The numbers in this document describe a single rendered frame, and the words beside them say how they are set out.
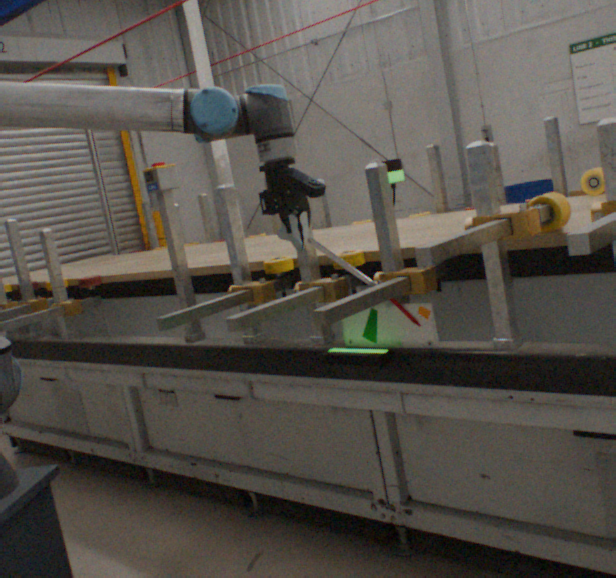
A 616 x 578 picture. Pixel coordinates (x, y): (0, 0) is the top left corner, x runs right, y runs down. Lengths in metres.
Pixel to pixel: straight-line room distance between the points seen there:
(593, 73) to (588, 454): 7.22
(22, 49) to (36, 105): 8.59
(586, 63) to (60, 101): 7.67
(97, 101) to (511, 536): 1.40
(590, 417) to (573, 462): 0.34
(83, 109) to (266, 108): 0.39
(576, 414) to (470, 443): 0.49
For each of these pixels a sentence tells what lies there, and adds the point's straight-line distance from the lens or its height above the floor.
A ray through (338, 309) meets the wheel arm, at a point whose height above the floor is 0.85.
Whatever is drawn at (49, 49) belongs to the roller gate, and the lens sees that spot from 10.28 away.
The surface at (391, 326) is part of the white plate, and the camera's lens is 1.56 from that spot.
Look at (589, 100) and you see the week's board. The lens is 8.72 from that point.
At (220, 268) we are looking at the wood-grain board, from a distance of 2.17.
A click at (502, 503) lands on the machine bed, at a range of 1.92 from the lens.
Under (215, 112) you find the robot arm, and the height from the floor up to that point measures 1.26.
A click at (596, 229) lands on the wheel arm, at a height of 0.96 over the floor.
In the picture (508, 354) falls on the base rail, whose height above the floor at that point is 0.70.
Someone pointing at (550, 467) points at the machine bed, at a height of 0.33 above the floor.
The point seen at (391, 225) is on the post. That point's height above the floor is 0.97.
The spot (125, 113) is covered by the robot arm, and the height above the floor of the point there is 1.29.
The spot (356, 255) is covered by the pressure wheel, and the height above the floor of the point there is 0.90.
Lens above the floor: 1.09
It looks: 7 degrees down
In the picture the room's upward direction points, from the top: 11 degrees counter-clockwise
